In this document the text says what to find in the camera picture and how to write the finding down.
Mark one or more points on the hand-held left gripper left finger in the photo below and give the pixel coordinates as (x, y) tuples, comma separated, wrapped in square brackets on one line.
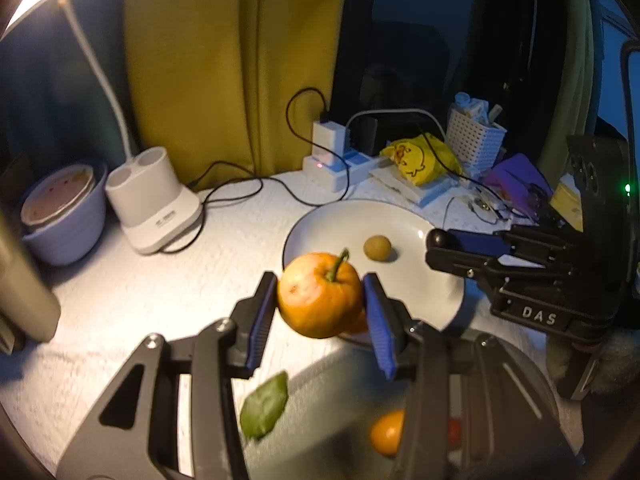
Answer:
[(260, 325)]

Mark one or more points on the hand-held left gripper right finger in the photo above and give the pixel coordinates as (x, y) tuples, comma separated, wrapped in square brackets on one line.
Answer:
[(379, 330)]

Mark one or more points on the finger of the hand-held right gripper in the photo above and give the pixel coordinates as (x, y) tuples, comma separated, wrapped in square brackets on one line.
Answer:
[(460, 265), (480, 243)]

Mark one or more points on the dark purple grape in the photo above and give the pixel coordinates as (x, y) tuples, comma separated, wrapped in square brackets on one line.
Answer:
[(440, 238)]

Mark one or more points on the large orange with stem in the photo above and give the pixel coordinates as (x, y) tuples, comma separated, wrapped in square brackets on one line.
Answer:
[(315, 300)]

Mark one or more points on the yellow-green longan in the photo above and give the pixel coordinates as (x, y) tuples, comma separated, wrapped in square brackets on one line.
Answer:
[(377, 248)]

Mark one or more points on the small orange tangerine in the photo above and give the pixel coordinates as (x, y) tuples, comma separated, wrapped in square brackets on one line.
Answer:
[(387, 432)]

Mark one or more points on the white round plate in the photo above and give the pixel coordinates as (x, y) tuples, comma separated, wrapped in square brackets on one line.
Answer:
[(350, 230)]

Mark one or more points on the white flat box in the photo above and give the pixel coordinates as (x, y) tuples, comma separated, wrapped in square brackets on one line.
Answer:
[(425, 192)]

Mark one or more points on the purple cloth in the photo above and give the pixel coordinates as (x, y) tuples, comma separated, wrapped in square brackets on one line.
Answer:
[(515, 175)]

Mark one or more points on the green leaf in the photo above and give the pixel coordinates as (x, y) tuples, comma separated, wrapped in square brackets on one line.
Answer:
[(265, 405)]

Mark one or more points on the white perforated basket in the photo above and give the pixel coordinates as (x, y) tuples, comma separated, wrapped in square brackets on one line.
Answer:
[(475, 140)]

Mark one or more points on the yellow cartoon snack bag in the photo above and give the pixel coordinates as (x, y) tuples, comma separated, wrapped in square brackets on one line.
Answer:
[(415, 160)]

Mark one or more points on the white textured tablecloth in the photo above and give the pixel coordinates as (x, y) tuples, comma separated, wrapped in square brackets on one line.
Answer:
[(150, 300)]

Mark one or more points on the small packets in basket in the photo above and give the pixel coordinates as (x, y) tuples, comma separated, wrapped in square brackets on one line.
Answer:
[(472, 107)]

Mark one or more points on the black power adapter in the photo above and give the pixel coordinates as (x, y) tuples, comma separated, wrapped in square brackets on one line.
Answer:
[(369, 135)]

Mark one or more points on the white power strip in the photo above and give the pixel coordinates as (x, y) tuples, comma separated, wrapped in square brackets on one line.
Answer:
[(330, 174)]

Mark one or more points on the white desk lamp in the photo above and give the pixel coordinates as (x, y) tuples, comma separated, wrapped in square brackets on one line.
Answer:
[(150, 200)]

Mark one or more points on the white charger plug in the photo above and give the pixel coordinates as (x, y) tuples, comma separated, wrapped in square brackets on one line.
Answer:
[(327, 140)]

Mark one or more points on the olive curtain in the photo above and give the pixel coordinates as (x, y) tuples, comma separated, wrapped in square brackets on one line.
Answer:
[(570, 60)]

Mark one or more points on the purple bowl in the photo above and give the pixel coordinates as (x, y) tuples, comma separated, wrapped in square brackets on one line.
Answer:
[(70, 240)]

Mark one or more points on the metal thermos cup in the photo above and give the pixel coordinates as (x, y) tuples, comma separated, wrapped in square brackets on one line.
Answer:
[(25, 285)]

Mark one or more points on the white inner bowl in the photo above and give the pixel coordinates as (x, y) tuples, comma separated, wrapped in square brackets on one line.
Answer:
[(55, 195)]

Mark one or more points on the yellow curtain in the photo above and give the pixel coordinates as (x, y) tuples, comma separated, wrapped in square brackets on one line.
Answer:
[(200, 60)]

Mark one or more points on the dark grey curtain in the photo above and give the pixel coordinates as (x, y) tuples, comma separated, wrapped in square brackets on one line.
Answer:
[(60, 85)]

